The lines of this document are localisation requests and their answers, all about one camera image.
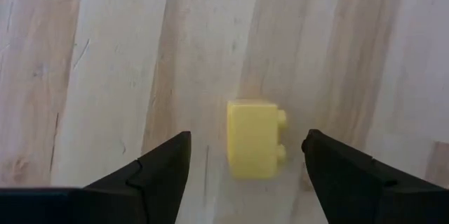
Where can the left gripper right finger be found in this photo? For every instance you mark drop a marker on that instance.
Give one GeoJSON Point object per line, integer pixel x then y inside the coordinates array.
{"type": "Point", "coordinates": [368, 196]}

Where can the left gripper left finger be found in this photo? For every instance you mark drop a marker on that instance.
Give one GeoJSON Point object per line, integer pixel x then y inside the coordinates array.
{"type": "Point", "coordinates": [122, 196]}

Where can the pale yellow brick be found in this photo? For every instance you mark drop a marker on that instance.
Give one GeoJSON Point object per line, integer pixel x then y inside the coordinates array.
{"type": "Point", "coordinates": [252, 139]}

